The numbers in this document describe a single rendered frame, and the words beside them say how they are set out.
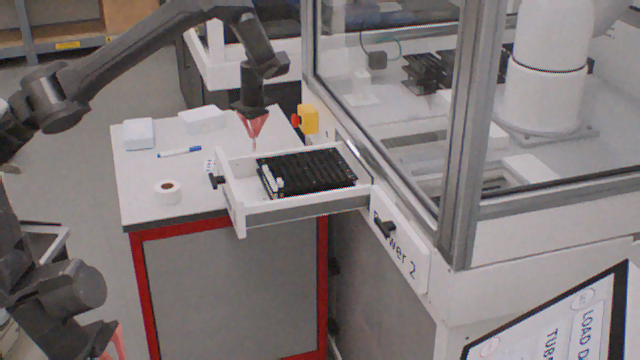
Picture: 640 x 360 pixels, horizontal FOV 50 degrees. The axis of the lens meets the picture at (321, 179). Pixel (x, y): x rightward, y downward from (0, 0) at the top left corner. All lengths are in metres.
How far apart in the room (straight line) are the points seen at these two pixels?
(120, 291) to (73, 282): 1.95
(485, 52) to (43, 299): 0.74
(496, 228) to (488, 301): 0.18
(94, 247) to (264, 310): 1.20
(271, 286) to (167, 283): 0.31
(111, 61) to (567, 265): 0.98
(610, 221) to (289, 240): 0.92
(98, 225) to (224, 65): 1.17
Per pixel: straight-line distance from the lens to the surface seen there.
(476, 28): 1.14
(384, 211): 1.56
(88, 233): 3.24
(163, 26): 1.23
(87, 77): 1.29
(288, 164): 1.76
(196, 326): 2.11
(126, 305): 2.79
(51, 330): 0.98
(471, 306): 1.42
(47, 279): 0.93
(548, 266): 1.47
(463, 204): 1.25
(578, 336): 0.94
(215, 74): 2.45
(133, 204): 1.92
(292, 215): 1.64
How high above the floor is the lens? 1.76
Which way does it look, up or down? 30 degrees down
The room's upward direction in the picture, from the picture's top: straight up
